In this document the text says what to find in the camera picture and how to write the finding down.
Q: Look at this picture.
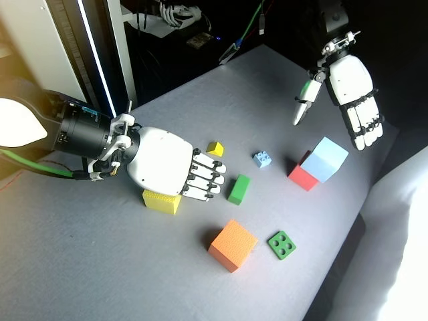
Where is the orange foam cube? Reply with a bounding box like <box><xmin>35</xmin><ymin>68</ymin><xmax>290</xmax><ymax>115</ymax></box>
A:
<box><xmin>207</xmin><ymin>219</ymin><xmax>259</xmax><ymax>274</ymax></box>

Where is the small yellow wooden block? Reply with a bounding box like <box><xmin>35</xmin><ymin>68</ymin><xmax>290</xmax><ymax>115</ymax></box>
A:
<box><xmin>206</xmin><ymin>140</ymin><xmax>225</xmax><ymax>157</ymax></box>

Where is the white cabinet panel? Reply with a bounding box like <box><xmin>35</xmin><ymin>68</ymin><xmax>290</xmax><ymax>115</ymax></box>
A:
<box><xmin>0</xmin><ymin>0</ymin><xmax>138</xmax><ymax>116</ymax></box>

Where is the large yellow foam cube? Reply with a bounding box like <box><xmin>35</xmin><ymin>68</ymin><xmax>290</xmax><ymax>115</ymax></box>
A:
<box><xmin>142</xmin><ymin>189</ymin><xmax>183</xmax><ymax>215</ymax></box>

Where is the thick green cable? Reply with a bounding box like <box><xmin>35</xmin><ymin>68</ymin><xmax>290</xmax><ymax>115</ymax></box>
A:
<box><xmin>0</xmin><ymin>148</ymin><xmax>91</xmax><ymax>180</ymax></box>

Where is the white fabric backdrop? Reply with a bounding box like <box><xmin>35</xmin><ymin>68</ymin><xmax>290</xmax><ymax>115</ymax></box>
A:
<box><xmin>306</xmin><ymin>152</ymin><xmax>428</xmax><ymax>321</ymax></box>

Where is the small circuit board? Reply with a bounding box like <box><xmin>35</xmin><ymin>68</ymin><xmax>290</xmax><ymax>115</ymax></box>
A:
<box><xmin>186</xmin><ymin>32</ymin><xmax>213</xmax><ymax>49</ymax></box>

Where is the grey plug connector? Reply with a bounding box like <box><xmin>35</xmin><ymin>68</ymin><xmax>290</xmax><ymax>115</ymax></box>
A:
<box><xmin>219</xmin><ymin>39</ymin><xmax>243</xmax><ymax>65</ymax></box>

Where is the spare white robot hand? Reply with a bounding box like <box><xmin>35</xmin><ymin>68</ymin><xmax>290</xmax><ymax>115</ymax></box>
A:
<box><xmin>159</xmin><ymin>0</ymin><xmax>203</xmax><ymax>29</ymax></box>

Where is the thin green cable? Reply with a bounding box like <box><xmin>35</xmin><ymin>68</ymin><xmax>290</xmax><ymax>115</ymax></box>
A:
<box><xmin>239</xmin><ymin>0</ymin><xmax>267</xmax><ymax>43</ymax></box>

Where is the green lego brick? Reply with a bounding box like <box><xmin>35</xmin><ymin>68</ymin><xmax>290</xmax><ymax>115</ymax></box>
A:
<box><xmin>267</xmin><ymin>230</ymin><xmax>297</xmax><ymax>261</ymax></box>

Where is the light blue foam cube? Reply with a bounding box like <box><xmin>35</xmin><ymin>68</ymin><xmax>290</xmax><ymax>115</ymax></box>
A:
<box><xmin>300</xmin><ymin>136</ymin><xmax>350</xmax><ymax>183</ymax></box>

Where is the green rectangular wooden block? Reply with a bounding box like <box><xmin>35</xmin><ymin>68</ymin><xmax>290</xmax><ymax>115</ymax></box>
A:
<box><xmin>227</xmin><ymin>174</ymin><xmax>251</xmax><ymax>205</ymax></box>

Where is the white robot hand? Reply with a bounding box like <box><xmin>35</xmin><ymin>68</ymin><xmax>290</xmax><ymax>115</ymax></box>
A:
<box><xmin>126</xmin><ymin>126</ymin><xmax>227</xmax><ymax>203</ymax></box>
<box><xmin>292</xmin><ymin>55</ymin><xmax>385</xmax><ymax>151</ymax></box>

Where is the red foam cube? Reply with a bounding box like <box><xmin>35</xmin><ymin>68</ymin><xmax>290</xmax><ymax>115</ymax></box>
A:
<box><xmin>288</xmin><ymin>150</ymin><xmax>320</xmax><ymax>192</ymax></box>

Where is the grey table cloth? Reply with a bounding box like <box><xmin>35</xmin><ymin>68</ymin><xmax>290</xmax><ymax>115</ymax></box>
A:
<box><xmin>0</xmin><ymin>44</ymin><xmax>402</xmax><ymax>321</ymax></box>

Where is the small light blue studded brick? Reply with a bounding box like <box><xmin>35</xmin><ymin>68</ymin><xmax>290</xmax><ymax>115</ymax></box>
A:
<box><xmin>251</xmin><ymin>150</ymin><xmax>272</xmax><ymax>169</ymax></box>

